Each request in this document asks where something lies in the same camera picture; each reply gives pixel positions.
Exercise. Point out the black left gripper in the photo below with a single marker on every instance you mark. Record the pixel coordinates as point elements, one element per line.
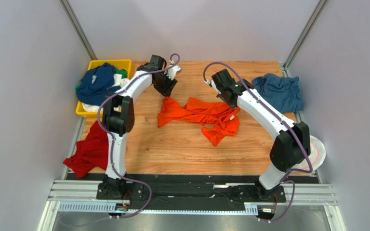
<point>166,91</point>

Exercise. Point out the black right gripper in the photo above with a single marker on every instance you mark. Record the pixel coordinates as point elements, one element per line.
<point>228,97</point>

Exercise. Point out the orange t-shirt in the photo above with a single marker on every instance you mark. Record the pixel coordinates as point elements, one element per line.
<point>219,120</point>

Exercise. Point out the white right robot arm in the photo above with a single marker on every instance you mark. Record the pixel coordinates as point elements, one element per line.
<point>291,140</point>

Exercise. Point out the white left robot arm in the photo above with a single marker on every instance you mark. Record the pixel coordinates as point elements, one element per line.
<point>116,117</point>

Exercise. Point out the yellow plastic bin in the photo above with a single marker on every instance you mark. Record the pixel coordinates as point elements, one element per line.
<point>119,63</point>

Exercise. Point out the white t-shirt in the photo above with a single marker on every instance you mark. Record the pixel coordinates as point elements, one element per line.
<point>94,108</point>

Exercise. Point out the green t-shirt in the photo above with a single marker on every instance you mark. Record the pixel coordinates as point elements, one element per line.
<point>119,75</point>

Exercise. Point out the teal blue t-shirt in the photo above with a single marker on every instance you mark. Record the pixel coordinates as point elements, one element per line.
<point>283,93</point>

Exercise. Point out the navy blue t-shirt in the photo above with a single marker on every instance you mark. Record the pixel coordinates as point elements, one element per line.
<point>96,84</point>

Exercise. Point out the red t-shirt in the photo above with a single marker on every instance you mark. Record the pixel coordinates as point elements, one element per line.
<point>90,153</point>

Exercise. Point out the white mesh laundry bag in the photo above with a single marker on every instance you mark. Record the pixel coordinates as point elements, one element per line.
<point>316,157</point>

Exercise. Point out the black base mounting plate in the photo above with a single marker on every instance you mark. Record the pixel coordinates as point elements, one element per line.
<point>175,192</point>

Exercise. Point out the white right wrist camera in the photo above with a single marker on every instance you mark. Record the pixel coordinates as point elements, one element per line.
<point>211,84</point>

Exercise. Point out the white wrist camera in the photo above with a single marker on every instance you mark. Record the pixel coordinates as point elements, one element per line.
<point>173,71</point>
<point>211,84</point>

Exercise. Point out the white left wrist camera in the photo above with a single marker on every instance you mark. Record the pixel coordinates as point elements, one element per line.
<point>173,71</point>

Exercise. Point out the aluminium frame rail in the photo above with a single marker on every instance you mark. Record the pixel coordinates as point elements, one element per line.
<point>303,191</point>

